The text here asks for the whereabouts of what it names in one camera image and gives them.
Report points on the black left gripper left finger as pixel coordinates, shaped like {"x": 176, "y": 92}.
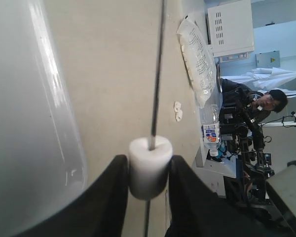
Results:
{"x": 98, "y": 212}

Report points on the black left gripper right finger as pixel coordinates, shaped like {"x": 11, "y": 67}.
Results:
{"x": 198, "y": 212}

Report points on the white marshmallow top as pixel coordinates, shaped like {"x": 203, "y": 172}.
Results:
{"x": 148, "y": 169}

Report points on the metal skewer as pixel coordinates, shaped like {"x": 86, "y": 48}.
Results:
{"x": 153, "y": 131}

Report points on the white rectangular plastic tray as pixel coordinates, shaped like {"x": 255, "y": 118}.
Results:
{"x": 42, "y": 162}

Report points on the black robot equipment in background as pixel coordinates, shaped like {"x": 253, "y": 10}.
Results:
{"x": 243, "y": 140}

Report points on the loose marshmallow piece lower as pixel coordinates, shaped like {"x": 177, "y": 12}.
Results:
{"x": 179, "y": 115}

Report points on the loose marshmallow piece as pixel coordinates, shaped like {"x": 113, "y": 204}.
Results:
{"x": 179, "y": 115}
{"x": 177, "y": 106}

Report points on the clear plastic water bottle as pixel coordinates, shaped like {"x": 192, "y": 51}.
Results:
{"x": 211, "y": 128}

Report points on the loose marshmallow piece upper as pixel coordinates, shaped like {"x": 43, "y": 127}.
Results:
{"x": 177, "y": 106}

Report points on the person with black hair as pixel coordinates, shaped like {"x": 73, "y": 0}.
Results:
{"x": 262, "y": 104}

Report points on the clear plastic marshmallow bag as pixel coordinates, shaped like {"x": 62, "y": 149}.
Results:
{"x": 198, "y": 60}

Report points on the white cloth pile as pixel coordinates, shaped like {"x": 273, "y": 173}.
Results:
{"x": 270, "y": 78}

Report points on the grey electrical cabinet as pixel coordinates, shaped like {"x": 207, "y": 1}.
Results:
{"x": 268, "y": 59}

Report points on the white microwave oven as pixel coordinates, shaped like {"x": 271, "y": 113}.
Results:
{"x": 231, "y": 30}

